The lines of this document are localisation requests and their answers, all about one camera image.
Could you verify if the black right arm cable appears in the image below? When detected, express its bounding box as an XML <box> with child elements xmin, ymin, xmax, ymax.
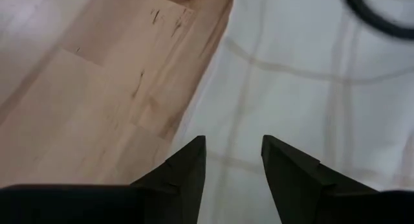
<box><xmin>339</xmin><ymin>0</ymin><xmax>414</xmax><ymax>41</ymax></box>

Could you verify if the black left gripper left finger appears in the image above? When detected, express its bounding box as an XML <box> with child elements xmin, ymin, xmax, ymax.
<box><xmin>0</xmin><ymin>135</ymin><xmax>207</xmax><ymax>224</ymax></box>

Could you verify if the white towel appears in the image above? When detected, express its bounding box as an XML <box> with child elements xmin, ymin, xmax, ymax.
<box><xmin>168</xmin><ymin>0</ymin><xmax>414</xmax><ymax>224</ymax></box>

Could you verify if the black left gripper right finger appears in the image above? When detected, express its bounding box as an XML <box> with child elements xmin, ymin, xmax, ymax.
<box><xmin>261</xmin><ymin>135</ymin><xmax>414</xmax><ymax>224</ymax></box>

